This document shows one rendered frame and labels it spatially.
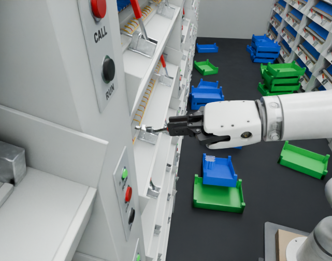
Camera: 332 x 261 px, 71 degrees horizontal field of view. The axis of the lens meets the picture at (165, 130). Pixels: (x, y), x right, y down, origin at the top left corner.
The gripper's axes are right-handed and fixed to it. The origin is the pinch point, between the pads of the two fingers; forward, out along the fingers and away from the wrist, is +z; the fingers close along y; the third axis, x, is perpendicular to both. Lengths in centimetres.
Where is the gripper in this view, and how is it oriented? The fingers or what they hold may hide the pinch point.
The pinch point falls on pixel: (178, 125)
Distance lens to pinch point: 47.8
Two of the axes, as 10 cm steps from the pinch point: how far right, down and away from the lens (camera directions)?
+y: 1.4, -6.1, 7.8
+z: -9.7, 0.7, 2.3
